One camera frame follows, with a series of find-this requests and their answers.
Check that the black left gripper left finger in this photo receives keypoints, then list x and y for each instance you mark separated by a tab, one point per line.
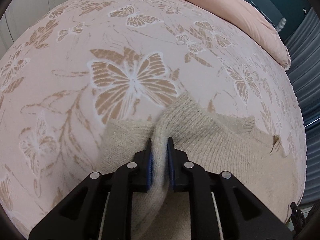
100	207

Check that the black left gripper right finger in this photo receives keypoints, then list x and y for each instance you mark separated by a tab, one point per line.
221	207

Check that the beige knit sweater black hearts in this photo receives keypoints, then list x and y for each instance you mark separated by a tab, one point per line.
214	141

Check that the pink butterfly pattern bedspread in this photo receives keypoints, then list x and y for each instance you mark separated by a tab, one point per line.
89	61

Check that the blue curtain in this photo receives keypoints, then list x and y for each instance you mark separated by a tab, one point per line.
303	74

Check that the pink folded quilt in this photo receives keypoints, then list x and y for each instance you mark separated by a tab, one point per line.
252	22

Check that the white wardrobe doors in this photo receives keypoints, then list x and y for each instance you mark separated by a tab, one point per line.
19	16

